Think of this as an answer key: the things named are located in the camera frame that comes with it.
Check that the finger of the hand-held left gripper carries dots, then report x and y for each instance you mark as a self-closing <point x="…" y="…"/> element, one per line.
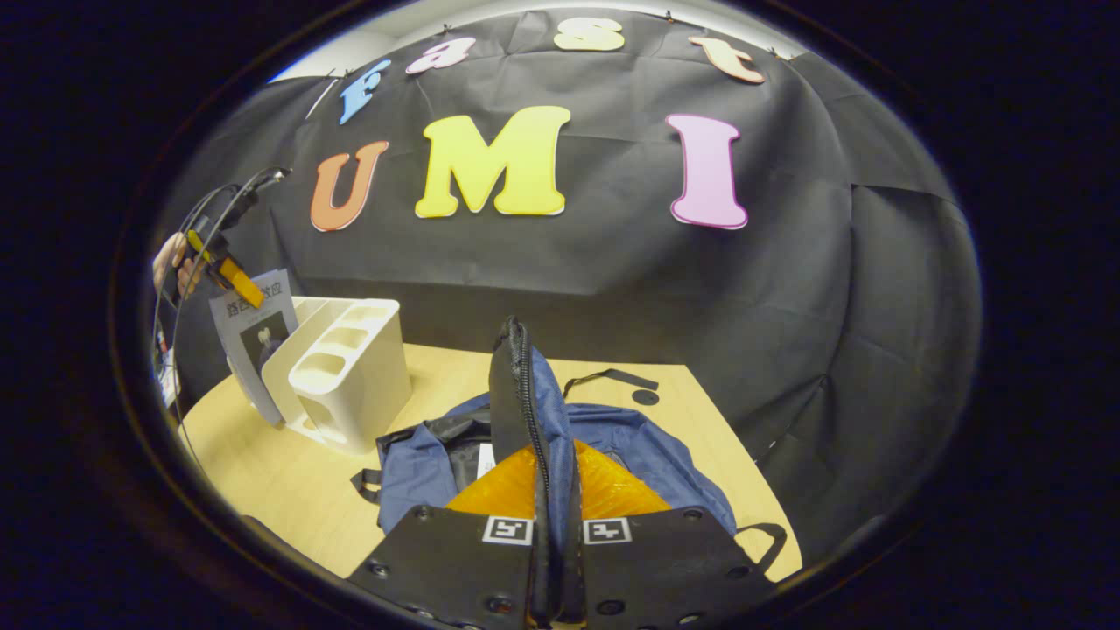
<point x="241" y="282"/>

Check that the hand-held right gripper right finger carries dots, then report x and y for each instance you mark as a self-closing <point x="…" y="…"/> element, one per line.
<point x="665" y="569"/>

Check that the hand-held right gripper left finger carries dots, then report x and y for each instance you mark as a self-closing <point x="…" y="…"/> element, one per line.
<point x="455" y="569"/>

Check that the grey-blue cover book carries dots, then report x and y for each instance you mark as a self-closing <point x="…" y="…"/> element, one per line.
<point x="241" y="350"/>

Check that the white spine book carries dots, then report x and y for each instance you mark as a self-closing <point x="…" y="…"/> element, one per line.
<point x="486" y="459"/>

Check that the blue schoolbag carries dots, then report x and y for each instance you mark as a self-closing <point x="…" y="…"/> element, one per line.
<point x="639" y="455"/>

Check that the white plastic bookshelf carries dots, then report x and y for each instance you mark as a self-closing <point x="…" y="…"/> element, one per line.
<point x="350" y="385"/>

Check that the white side desk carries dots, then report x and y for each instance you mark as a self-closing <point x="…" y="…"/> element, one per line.
<point x="166" y="376"/>

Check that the black round desk grommet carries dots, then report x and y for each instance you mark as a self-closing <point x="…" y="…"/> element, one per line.
<point x="646" y="396"/>

